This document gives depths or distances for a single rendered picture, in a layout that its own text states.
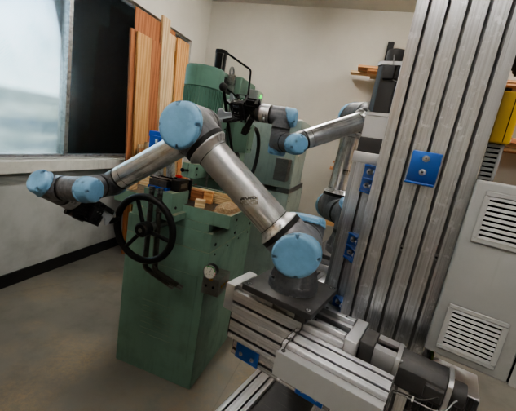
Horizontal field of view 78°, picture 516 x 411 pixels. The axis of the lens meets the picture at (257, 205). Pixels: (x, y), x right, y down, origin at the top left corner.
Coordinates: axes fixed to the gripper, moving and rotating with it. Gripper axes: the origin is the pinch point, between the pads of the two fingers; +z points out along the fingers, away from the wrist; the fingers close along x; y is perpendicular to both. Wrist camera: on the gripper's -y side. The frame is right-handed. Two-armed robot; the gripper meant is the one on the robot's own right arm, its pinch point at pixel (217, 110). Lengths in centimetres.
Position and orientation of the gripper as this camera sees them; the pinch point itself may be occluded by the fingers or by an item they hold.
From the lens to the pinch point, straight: 143.9
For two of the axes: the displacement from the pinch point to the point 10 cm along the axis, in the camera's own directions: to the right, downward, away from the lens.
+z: -9.4, -2.2, 2.6
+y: -0.6, -6.5, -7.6
